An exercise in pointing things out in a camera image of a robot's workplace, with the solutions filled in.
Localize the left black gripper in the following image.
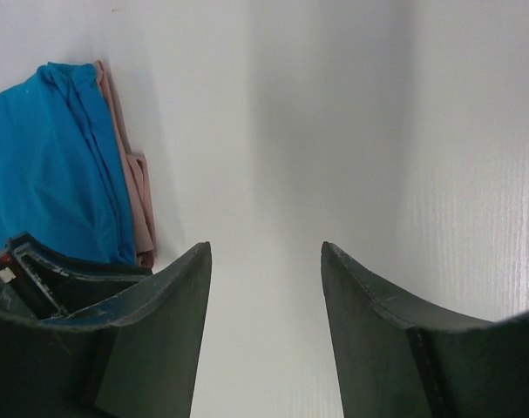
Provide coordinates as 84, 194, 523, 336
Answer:
0, 233, 153, 320

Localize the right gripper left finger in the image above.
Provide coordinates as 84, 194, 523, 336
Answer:
0, 242, 212, 417

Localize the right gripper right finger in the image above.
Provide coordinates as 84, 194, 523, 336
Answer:
321, 242, 529, 417

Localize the blue t shirt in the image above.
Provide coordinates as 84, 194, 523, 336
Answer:
0, 63, 136, 265

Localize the pink printed t shirt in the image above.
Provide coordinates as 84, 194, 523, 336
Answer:
94, 60, 156, 268

